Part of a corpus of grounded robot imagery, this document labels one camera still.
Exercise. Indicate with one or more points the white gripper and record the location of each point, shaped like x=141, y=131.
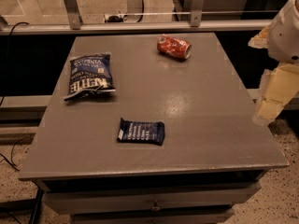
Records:
x=286, y=40

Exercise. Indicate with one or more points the dark blue rxbar wrapper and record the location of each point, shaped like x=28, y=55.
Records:
x=141, y=132

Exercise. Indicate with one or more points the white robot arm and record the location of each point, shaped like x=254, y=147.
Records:
x=291, y=13

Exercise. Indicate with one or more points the crushed red coke can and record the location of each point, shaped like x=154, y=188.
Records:
x=174, y=47

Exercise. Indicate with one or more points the grey table drawer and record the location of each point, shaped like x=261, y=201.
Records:
x=143, y=199

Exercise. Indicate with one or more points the blue kettle chips bag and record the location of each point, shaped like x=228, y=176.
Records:
x=89, y=76

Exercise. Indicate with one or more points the metal drawer knob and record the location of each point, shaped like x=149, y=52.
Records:
x=156, y=207

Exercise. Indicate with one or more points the right metal bracket post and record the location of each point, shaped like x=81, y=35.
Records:
x=196, y=12

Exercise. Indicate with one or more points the metal bracket post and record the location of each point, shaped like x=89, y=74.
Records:
x=73, y=14
x=196, y=12

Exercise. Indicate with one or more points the left metal bracket post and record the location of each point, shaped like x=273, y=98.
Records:
x=73, y=14

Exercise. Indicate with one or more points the grey metal rail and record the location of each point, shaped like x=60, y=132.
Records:
x=119, y=28

